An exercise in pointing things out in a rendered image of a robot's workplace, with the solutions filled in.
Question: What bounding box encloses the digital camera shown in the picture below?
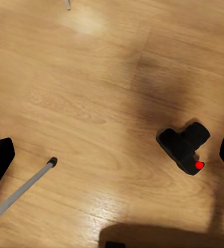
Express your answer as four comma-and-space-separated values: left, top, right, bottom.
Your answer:
156, 122, 211, 176

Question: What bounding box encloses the camera tripod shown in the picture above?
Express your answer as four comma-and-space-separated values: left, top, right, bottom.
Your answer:
0, 158, 57, 216

